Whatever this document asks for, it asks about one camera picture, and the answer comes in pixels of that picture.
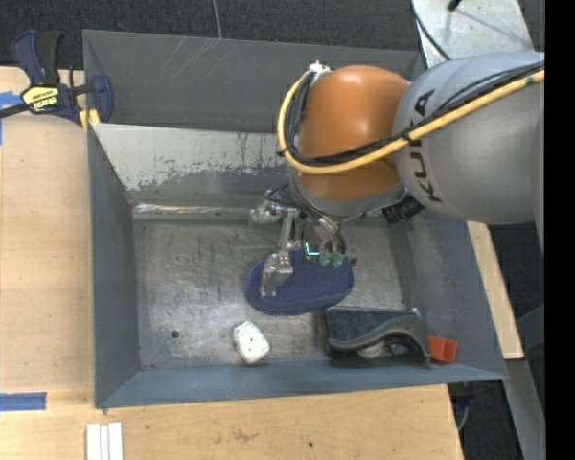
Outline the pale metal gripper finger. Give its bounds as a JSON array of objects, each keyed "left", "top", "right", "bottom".
[{"left": 260, "top": 252, "right": 296, "bottom": 299}]

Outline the white dotted cube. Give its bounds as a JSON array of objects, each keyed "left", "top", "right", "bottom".
[{"left": 231, "top": 320, "right": 272, "bottom": 366}]

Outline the grey metal bin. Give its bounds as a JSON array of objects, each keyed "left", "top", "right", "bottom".
[{"left": 81, "top": 29, "right": 510, "bottom": 410}]

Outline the small red block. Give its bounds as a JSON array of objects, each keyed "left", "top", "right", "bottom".
[{"left": 425, "top": 334, "right": 459, "bottom": 365}]

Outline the pale wood board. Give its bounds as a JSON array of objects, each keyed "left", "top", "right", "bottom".
[{"left": 0, "top": 112, "right": 97, "bottom": 395}]

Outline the black cylinder on white bracket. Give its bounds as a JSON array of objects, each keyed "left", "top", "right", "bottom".
[{"left": 380, "top": 195, "right": 426, "bottom": 225}]

